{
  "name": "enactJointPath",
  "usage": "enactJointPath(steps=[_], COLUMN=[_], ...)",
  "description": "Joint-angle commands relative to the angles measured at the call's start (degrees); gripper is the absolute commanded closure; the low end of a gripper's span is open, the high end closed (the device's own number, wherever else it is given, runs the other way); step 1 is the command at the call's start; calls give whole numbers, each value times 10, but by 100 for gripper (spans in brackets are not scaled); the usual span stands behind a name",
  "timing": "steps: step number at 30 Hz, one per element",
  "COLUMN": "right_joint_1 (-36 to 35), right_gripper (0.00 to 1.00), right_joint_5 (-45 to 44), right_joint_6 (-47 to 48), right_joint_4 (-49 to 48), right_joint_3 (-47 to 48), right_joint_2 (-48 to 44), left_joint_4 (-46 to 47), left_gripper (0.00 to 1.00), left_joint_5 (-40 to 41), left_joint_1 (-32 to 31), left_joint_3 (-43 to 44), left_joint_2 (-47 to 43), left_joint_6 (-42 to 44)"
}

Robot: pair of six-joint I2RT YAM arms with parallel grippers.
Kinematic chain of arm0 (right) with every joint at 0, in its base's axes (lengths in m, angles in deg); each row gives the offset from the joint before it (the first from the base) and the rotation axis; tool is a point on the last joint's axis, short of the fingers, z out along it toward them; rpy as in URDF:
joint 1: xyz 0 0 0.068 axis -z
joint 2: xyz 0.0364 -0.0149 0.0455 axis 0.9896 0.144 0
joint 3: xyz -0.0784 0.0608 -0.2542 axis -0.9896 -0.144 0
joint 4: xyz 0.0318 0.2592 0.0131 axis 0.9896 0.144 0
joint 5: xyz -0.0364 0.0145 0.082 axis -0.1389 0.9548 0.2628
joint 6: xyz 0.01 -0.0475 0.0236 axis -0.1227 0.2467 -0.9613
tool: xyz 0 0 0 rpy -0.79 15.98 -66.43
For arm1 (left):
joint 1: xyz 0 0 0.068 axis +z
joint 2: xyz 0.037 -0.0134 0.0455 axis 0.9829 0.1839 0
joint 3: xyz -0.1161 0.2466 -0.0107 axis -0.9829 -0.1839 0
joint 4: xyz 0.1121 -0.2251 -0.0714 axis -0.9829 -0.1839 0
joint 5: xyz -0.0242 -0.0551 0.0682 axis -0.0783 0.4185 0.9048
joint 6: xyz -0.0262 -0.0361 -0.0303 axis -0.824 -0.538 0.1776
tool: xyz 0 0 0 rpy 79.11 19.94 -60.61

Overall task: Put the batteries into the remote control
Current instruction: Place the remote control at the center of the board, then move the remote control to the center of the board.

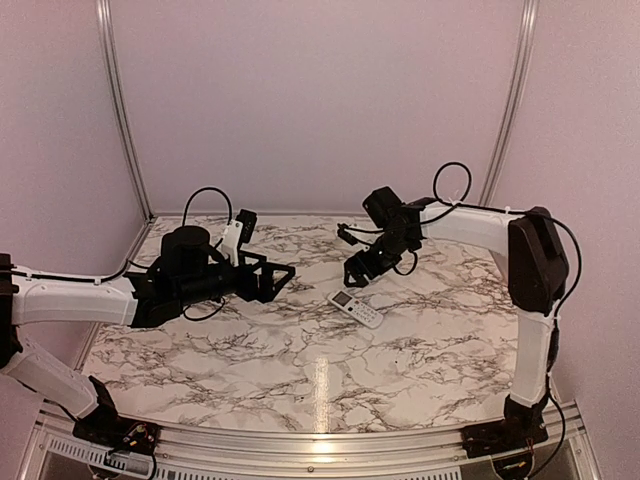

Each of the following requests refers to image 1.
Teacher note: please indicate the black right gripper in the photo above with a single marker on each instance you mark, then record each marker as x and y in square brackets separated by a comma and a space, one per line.
[352, 264]

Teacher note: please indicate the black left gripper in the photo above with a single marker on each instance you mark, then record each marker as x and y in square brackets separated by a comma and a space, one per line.
[264, 291]

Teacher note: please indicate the white remote control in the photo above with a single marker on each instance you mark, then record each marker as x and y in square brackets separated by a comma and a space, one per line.
[356, 309]

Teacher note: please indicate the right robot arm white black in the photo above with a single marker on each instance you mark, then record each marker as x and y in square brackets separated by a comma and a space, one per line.
[536, 273]

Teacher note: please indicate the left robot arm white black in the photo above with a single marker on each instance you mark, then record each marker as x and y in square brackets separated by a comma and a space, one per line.
[188, 271]

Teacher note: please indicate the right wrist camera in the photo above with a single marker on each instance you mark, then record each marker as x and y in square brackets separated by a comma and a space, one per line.
[344, 233]

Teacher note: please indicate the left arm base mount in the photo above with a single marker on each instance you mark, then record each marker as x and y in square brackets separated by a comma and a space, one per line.
[119, 434]

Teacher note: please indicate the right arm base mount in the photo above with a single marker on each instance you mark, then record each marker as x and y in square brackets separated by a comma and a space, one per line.
[500, 436]

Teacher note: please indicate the front aluminium rail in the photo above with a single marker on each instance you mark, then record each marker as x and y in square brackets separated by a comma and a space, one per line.
[186, 452]

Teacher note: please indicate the left aluminium frame post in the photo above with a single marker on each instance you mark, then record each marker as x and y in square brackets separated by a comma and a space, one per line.
[109, 49]

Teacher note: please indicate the aluminium frame post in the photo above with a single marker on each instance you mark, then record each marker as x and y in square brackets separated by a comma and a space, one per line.
[515, 94]
[109, 49]

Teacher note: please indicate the right aluminium frame post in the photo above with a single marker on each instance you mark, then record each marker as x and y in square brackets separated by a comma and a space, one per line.
[515, 94]

